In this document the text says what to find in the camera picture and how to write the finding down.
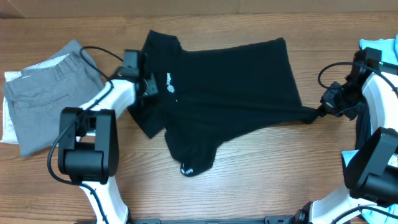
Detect light blue garment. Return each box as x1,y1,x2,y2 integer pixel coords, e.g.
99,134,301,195
359,35,397,224

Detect black polo shirt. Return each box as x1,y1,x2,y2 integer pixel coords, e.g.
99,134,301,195
128,31,319,177

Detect grey folded trousers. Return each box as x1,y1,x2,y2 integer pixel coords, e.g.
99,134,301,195
3,40,104,157

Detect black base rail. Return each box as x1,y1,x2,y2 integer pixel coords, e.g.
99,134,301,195
127,216,294,224

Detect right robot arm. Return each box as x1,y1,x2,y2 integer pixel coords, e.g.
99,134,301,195
275,47,397,223

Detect black garment with blue trim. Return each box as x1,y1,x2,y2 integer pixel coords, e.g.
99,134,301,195
341,103,372,181

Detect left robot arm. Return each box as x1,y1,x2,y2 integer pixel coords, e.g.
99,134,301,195
51,50,159,223

